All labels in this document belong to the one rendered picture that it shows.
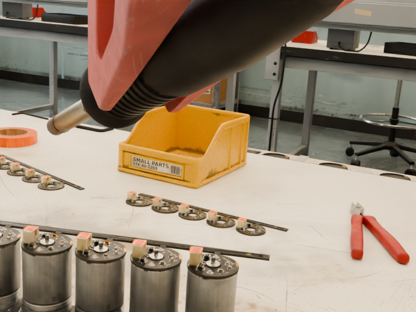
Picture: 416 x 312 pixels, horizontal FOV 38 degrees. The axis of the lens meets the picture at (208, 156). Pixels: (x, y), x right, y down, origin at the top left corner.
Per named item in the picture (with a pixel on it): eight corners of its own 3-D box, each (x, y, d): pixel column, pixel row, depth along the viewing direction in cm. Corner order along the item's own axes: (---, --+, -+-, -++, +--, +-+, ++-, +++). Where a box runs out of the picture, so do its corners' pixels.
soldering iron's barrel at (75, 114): (39, 144, 25) (94, 115, 20) (37, 108, 26) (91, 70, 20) (72, 144, 26) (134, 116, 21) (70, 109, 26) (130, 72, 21)
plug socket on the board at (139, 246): (147, 259, 29) (147, 246, 29) (130, 257, 29) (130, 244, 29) (151, 253, 29) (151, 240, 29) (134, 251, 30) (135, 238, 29)
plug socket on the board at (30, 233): (37, 245, 30) (36, 232, 29) (20, 242, 30) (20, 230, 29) (44, 239, 30) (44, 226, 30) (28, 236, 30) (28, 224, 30)
